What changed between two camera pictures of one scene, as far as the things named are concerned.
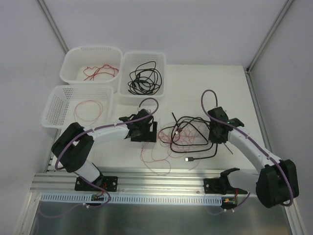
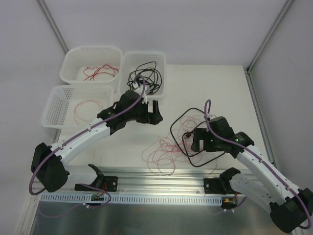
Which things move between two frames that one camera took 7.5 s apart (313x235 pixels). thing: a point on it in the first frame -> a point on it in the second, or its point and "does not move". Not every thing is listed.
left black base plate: x=109 y=184 does not move
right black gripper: x=217 y=136 -> x=205 y=141
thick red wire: x=105 y=69 does not move
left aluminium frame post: x=53 y=26 does not move
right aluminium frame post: x=283 y=11 does not move
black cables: x=189 y=134 -> x=187 y=151
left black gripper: x=148 y=132 -> x=145 y=113
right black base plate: x=213 y=186 does not move
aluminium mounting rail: x=136 y=181 does not move
